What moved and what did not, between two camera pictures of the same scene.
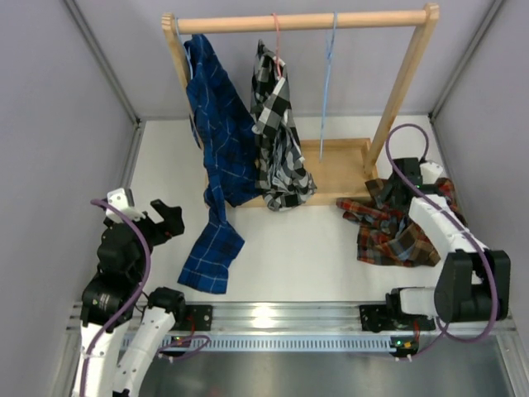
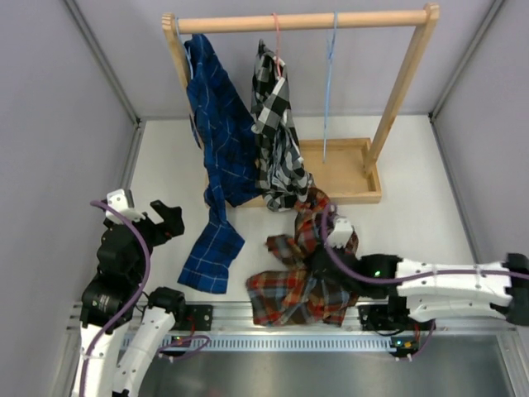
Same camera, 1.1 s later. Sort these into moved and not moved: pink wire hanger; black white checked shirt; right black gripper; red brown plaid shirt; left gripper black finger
Moved: right black gripper; red brown plaid shirt
Not moved: pink wire hanger; black white checked shirt; left gripper black finger
